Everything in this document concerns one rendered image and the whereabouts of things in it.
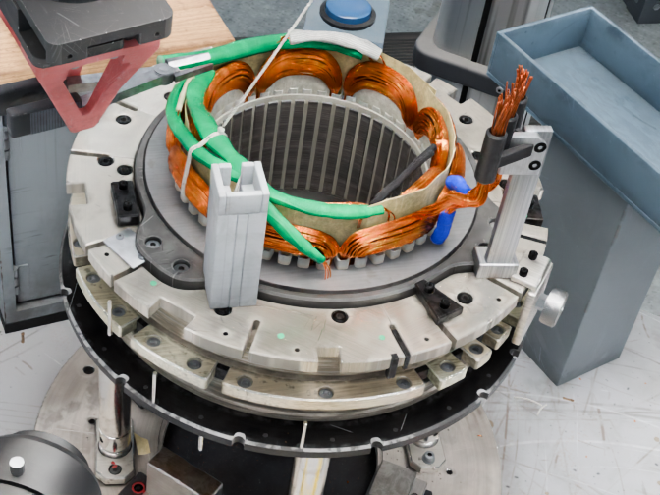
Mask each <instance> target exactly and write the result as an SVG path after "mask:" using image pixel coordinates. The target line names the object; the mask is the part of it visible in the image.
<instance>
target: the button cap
mask: <svg viewBox="0 0 660 495"><path fill-rule="evenodd" d="M325 13H326V14H327V15H328V16H329V17H330V18H331V19H333V20H335V21H337V22H340V23H343V24H349V25H356V24H362V23H364V22H367V21H368V20H369V19H370V15H371V5H370V4H369V2H368V1H367V0H327V2H326V8H325Z"/></svg>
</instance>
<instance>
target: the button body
mask: <svg viewBox="0 0 660 495"><path fill-rule="evenodd" d="M323 1H325V0H313V2H312V3H311V5H310V6H309V7H308V10H307V14H306V18H305V22H304V27H303V30H312V31H336V32H341V33H347V34H351V35H353V36H355V37H358V38H362V39H366V40H368V41H370V42H371V43H373V44H375V45H376V46H378V47H379V48H381V49H383V43H384V37H385V30H386V25H387V18H388V12H389V5H390V1H388V0H367V1H368V2H369V4H370V5H371V6H372V7H373V9H374V10H375V12H376V20H375V23H374V24H373V25H372V26H371V27H369V28H367V29H364V30H358V31H348V30H342V29H338V28H335V27H331V26H329V25H328V24H326V23H325V22H324V21H323V20H322V19H321V17H320V15H319V9H320V5H321V4H322V2H323Z"/></svg>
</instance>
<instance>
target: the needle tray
mask: <svg viewBox="0 0 660 495"><path fill-rule="evenodd" d="M519 65H522V68H523V69H524V71H525V69H527V71H528V72H529V74H528V77H527V80H526V83H525V85H526V84H527V81H528V79H529V77H530V76H533V79H532V81H531V83H530V85H529V87H528V90H527V92H526V94H525V95H526V96H527V98H528V102H527V104H526V108H525V110H526V111H527V112H528V113H529V114H530V115H531V116H532V117H533V118H534V119H535V120H537V121H538V122H539V123H540V124H541V125H542V126H551V127H552V129H553V135H552V137H551V141H550V144H549V147H548V150H547V153H546V156H545V159H544V163H543V166H542V169H541V172H540V175H539V180H540V182H541V185H542V188H543V194H542V197H541V199H539V203H540V208H541V212H542V216H543V223H542V226H541V227H543V228H548V237H547V244H546V248H545V251H544V254H543V256H545V257H547V258H549V259H550V260H551V263H553V267H552V270H551V273H550V276H549V279H548V281H547V284H546V287H545V290H544V293H543V294H545V295H548V297H549V295H550V293H551V291H552V289H553V288H555V287H557V288H559V289H562V290H564V291H566V292H568V297H567V300H566V302H565V306H564V309H563V312H562V314H561V315H560V316H559V318H558V320H557V322H556V324H555V326H553V327H550V326H547V325H545V324H543V323H540V320H539V317H540V314H541V312H542V311H540V310H537V312H536V314H535V316H534V317H533V319H532V321H531V323H530V325H529V327H528V329H527V333H526V336H525V339H524V342H523V345H522V349H523V350H524V352H525V353H526V354H527V355H528V356H529V357H530V358H531V359H532V360H533V361H534V362H535V364H536V365H537V366H538V367H539V368H540V369H541V370H542V371H543V372H544V373H545V374H546V376H547V377H548V378H549V379H550V380H551V381H552V382H553V383H554V384H555V385H556V386H559V385H562V384H564V383H566V382H568V381H570V380H572V379H575V378H577V377H579V376H581V375H583V374H585V373H586V372H589V371H591V370H593V369H595V368H597V367H599V366H602V365H604V364H606V363H608V362H610V361H612V360H615V359H617V358H619V357H620V355H621V353H622V350H623V348H624V346H625V343H626V341H627V339H628V337H629V335H630V333H631V331H632V328H633V325H634V322H635V320H636V318H637V316H638V313H639V311H640V309H641V306H642V304H643V302H644V299H645V297H646V295H647V293H648V290H649V288H650V286H651V283H652V281H653V279H654V277H655V274H656V272H657V270H658V267H659V265H660V59H658V58H657V57H656V56H655V55H653V54H652V53H651V52H650V51H648V50H647V49H646V48H645V47H643V46H642V45H641V44H640V43H638V42H637V41H636V40H635V39H633V38H632V37H631V36H630V35H628V34H627V33H626V32H625V31H623V30H622V29H621V28H619V27H618V26H617V25H615V24H614V23H613V22H612V21H610V20H609V19H608V18H607V17H605V16H604V15H603V14H602V13H600V12H599V11H598V10H597V9H595V8H594V7H593V6H588V7H584V8H581V9H577V10H574V11H570V12H567V13H564V14H560V15H557V16H553V17H550V18H546V19H542V20H539V21H535V22H532V23H528V24H524V25H521V26H517V27H511V28H507V29H504V30H500V31H497V34H496V38H495V41H494V45H493V49H492V53H491V57H490V61H489V65H488V68H487V72H486V75H487V76H488V77H489V78H490V79H492V80H493V81H494V82H495V83H496V84H498V85H499V86H500V87H501V88H503V89H504V90H505V91H506V81H508V89H509V90H510V92H511V86H512V83H515V82H516V77H517V69H518V68H519ZM508 89H507V91H508Z"/></svg>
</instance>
